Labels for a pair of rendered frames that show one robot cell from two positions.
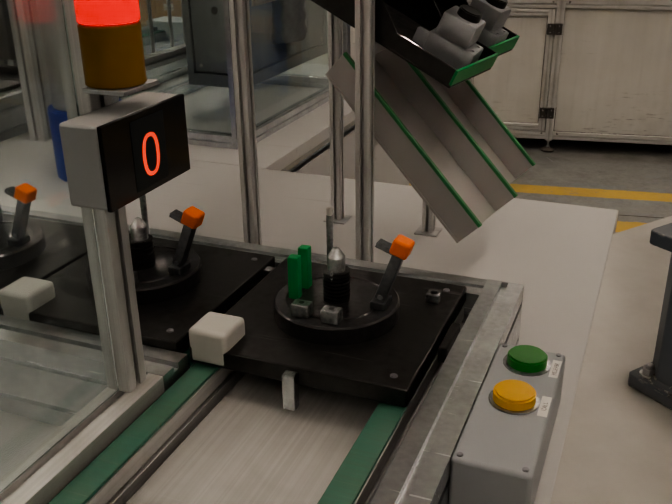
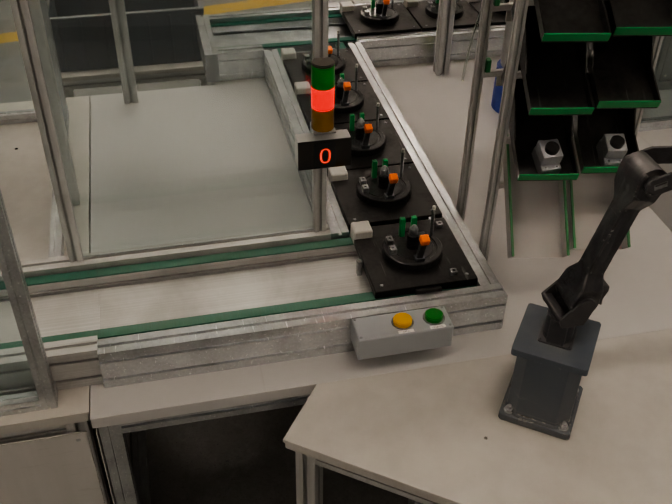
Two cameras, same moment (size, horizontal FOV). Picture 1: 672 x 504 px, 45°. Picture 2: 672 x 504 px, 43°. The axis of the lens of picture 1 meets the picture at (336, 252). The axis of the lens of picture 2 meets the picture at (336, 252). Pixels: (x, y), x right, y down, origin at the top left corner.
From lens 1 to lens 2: 1.44 m
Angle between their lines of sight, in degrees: 48
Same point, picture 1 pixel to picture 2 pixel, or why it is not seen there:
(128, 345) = (317, 215)
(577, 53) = not seen: outside the picture
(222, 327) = (359, 229)
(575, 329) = not seen: hidden behind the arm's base
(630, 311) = (596, 356)
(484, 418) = (382, 318)
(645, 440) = (473, 388)
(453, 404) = (383, 308)
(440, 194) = (509, 229)
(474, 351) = (432, 301)
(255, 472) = (320, 284)
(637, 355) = not seen: hidden behind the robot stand
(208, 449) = (321, 268)
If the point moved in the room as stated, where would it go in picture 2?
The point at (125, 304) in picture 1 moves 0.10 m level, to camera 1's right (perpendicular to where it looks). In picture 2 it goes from (318, 200) to (343, 221)
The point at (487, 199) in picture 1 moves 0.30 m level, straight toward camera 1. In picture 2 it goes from (561, 248) to (447, 280)
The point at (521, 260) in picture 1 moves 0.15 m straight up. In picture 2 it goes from (609, 298) to (623, 248)
